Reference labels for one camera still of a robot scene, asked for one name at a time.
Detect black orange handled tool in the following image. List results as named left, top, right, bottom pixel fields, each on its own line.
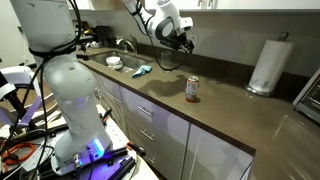
left=126, top=142, right=146, bottom=157

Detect white lower cabinet door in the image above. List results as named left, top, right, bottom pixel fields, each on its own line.
left=182, top=125, right=253, bottom=180

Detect white paper towel roll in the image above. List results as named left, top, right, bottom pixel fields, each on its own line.
left=246, top=32, right=295, bottom=97

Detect orange white soda can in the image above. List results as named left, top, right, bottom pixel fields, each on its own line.
left=185, top=76, right=199, bottom=102

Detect orange cable coil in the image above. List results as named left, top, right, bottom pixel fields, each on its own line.
left=0, top=141, right=36, bottom=166

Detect clear tall drinking glass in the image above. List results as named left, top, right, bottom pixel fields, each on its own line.
left=161, top=51, right=171, bottom=73

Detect silver toaster oven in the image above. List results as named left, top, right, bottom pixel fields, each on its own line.
left=293, top=67, right=320, bottom=124

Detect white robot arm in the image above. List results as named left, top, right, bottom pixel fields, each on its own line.
left=10, top=0, right=193, bottom=176

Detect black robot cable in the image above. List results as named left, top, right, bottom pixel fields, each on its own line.
left=0, top=0, right=84, bottom=180

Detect steel kitchen sink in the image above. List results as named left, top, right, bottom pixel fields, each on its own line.
left=90, top=51, right=150, bottom=73

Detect blue microfiber cloth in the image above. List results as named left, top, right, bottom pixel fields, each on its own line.
left=132, top=65, right=152, bottom=78

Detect chrome faucet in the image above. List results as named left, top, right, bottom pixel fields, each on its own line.
left=116, top=34, right=138, bottom=55

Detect white bowl in sink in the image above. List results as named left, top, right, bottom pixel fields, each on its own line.
left=106, top=56, right=121, bottom=66

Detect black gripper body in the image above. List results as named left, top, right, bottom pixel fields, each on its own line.
left=160, top=32, right=187, bottom=50

